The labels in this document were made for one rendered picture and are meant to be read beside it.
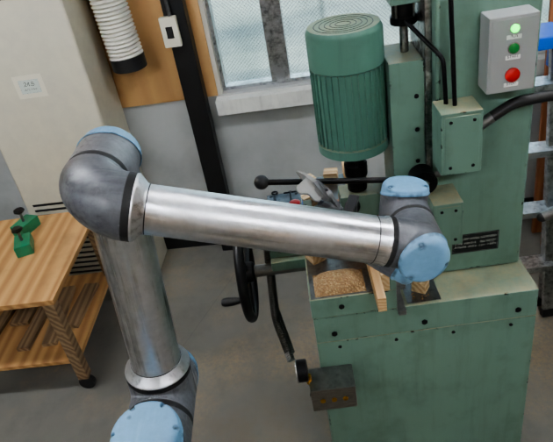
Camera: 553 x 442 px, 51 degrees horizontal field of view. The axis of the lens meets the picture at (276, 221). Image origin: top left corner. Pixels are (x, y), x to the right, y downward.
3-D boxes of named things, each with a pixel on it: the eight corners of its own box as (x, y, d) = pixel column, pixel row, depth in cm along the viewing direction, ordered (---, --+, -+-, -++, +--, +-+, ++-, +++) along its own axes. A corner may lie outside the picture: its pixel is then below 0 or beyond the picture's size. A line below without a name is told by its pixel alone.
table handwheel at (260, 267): (247, 278, 190) (229, 204, 173) (308, 269, 189) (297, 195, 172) (246, 345, 166) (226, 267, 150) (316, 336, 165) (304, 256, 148)
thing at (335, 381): (310, 388, 165) (306, 368, 161) (354, 382, 164) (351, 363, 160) (312, 412, 158) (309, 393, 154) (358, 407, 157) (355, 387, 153)
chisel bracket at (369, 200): (340, 211, 163) (337, 185, 158) (390, 203, 162) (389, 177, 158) (343, 225, 157) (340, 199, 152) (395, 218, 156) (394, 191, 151)
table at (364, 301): (269, 199, 196) (267, 183, 192) (361, 186, 194) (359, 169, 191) (274, 325, 145) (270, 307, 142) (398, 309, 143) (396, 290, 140)
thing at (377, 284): (342, 171, 192) (341, 160, 189) (348, 170, 192) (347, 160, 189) (378, 312, 135) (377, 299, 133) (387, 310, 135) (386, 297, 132)
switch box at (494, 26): (477, 85, 129) (479, 11, 120) (523, 78, 128) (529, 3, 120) (486, 96, 124) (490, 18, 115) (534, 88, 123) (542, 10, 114)
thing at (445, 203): (424, 227, 149) (424, 187, 143) (452, 223, 149) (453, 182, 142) (434, 248, 141) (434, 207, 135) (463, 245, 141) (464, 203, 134)
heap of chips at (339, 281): (312, 275, 149) (311, 267, 148) (361, 268, 149) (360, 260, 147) (315, 297, 142) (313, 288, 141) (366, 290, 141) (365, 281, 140)
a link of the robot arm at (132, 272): (133, 445, 137) (40, 157, 98) (145, 388, 152) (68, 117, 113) (198, 439, 137) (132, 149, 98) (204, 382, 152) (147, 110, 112)
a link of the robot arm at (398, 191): (440, 197, 106) (431, 253, 112) (424, 168, 116) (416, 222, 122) (388, 199, 106) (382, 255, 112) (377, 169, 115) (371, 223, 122)
